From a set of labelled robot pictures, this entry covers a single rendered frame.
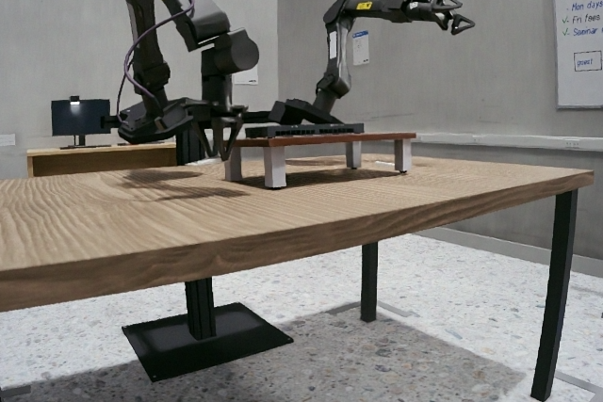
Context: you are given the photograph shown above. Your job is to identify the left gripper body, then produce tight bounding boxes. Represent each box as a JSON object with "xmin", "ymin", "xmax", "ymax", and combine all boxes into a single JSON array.
[{"xmin": 419, "ymin": 0, "xmax": 457, "ymax": 31}]

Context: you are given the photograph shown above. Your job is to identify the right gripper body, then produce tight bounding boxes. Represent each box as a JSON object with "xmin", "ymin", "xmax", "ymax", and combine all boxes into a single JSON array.
[{"xmin": 162, "ymin": 76, "xmax": 249, "ymax": 121}]

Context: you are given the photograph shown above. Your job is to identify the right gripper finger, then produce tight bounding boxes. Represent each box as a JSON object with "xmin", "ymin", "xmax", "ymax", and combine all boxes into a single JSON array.
[
  {"xmin": 192, "ymin": 121, "xmax": 219, "ymax": 157},
  {"xmin": 211, "ymin": 120, "xmax": 244, "ymax": 161}
]

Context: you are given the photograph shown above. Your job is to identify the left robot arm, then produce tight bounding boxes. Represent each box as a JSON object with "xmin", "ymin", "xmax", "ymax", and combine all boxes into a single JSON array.
[{"xmin": 293, "ymin": 0, "xmax": 432, "ymax": 115}]

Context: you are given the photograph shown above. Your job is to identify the brown wooden stand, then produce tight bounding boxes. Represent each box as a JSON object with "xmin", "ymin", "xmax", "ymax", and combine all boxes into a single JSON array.
[{"xmin": 224, "ymin": 133, "xmax": 416, "ymax": 189}]

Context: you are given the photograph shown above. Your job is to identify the dark grey network switch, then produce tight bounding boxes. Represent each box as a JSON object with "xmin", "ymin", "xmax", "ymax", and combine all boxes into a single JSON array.
[{"xmin": 245, "ymin": 123, "xmax": 365, "ymax": 138}]

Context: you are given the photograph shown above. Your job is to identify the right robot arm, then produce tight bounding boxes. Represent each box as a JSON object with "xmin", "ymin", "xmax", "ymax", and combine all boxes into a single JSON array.
[{"xmin": 122, "ymin": 0, "xmax": 259, "ymax": 135}]

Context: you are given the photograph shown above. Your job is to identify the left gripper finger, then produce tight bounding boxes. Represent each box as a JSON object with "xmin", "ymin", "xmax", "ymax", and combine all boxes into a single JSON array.
[
  {"xmin": 450, "ymin": 14, "xmax": 475, "ymax": 36},
  {"xmin": 432, "ymin": 0, "xmax": 463, "ymax": 13}
]

